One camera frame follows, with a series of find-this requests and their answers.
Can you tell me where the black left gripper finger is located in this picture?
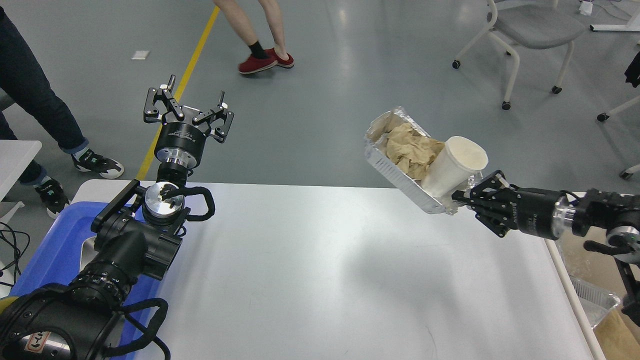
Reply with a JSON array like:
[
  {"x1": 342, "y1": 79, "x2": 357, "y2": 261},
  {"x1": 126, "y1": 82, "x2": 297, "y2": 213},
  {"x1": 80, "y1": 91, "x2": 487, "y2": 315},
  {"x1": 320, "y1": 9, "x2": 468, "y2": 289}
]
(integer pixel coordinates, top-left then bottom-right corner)
[
  {"x1": 192, "y1": 91, "x2": 235, "y2": 144},
  {"x1": 142, "y1": 75, "x2": 186, "y2": 126}
]

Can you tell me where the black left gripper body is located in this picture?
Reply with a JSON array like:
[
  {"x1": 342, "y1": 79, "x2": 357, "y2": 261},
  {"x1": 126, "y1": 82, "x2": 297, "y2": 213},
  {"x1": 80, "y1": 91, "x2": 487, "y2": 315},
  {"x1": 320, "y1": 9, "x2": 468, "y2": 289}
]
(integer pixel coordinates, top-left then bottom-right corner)
[{"x1": 153, "y1": 121, "x2": 208, "y2": 169}]

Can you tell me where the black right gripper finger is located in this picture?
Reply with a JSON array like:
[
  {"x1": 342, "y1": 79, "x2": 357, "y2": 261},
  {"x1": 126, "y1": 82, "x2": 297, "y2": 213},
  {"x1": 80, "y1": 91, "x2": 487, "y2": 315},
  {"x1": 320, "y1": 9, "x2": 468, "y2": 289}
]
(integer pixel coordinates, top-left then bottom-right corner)
[
  {"x1": 470, "y1": 203, "x2": 515, "y2": 239},
  {"x1": 452, "y1": 170, "x2": 513, "y2": 205}
]

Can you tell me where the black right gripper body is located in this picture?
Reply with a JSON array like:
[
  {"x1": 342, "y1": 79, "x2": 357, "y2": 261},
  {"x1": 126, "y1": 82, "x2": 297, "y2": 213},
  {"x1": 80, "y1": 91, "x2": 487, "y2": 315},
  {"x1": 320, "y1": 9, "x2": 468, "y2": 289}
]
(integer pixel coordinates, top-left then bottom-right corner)
[{"x1": 509, "y1": 187, "x2": 576, "y2": 240}]

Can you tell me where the white paper cup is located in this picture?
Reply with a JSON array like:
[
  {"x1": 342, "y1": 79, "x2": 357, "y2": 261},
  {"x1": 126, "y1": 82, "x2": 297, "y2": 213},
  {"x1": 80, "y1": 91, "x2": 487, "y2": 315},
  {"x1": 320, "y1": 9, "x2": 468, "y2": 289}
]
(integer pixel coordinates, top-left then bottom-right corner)
[{"x1": 420, "y1": 136, "x2": 489, "y2": 198}]

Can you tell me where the brown paper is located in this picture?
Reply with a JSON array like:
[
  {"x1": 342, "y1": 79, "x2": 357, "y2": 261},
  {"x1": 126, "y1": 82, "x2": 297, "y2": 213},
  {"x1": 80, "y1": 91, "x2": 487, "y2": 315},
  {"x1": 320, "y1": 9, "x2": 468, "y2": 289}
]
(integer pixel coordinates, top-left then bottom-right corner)
[{"x1": 366, "y1": 107, "x2": 445, "y2": 182}]

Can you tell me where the aluminium foil container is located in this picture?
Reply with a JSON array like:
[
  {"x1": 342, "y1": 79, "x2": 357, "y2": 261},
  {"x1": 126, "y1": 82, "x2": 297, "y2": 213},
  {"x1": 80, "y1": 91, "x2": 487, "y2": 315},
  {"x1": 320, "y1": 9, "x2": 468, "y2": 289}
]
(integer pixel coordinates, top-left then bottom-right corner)
[{"x1": 365, "y1": 105, "x2": 483, "y2": 215}]

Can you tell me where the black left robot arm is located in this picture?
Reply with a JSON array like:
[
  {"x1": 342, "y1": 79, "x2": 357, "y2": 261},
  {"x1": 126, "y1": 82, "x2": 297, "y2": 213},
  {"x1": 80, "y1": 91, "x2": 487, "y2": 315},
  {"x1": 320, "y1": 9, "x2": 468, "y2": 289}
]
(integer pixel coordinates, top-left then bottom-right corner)
[{"x1": 1, "y1": 75, "x2": 234, "y2": 360}]

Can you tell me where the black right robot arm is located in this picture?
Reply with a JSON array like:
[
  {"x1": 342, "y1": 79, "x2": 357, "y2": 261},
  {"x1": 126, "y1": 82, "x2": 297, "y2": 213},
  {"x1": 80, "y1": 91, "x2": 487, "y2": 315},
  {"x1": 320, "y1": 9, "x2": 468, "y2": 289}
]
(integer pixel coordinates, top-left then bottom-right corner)
[{"x1": 452, "y1": 170, "x2": 640, "y2": 324}]

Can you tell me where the white plastic bin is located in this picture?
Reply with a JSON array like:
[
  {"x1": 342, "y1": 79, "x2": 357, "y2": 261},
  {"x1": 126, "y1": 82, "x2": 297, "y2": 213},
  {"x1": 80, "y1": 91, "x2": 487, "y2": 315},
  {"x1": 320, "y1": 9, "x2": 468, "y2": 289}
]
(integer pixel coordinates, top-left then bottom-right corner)
[{"x1": 545, "y1": 194, "x2": 639, "y2": 360}]

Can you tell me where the person in dark jeans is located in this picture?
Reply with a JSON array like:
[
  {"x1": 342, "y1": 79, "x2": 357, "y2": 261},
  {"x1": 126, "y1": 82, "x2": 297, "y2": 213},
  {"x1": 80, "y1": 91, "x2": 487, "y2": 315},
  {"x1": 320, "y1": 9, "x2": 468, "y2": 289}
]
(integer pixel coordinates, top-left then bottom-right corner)
[{"x1": 0, "y1": 7, "x2": 125, "y2": 219}]

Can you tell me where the white side table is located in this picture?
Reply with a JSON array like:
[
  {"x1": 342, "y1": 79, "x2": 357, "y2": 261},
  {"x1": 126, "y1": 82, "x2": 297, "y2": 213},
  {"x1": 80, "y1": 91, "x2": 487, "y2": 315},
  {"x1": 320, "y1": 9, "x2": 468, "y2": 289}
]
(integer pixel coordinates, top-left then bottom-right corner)
[{"x1": 0, "y1": 139, "x2": 42, "y2": 199}]

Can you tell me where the white office chair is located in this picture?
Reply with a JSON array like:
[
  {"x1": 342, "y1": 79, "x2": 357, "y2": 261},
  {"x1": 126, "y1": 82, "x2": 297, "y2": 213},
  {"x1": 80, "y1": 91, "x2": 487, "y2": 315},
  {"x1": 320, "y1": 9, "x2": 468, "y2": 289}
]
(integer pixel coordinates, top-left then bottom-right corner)
[{"x1": 451, "y1": 0, "x2": 586, "y2": 111}]

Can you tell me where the blue plastic tray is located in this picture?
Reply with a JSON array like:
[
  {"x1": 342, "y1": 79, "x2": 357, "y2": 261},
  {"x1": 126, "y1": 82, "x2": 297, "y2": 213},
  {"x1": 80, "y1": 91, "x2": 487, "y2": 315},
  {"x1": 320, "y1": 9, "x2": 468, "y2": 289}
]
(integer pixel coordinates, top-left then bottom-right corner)
[{"x1": 9, "y1": 202, "x2": 160, "y2": 345}]

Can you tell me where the blue HOME mug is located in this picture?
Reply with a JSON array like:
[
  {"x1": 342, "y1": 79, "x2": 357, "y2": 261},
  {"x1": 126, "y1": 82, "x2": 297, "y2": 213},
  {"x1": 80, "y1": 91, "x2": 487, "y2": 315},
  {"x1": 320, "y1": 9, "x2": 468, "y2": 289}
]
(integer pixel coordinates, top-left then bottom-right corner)
[{"x1": 0, "y1": 296, "x2": 19, "y2": 314}]

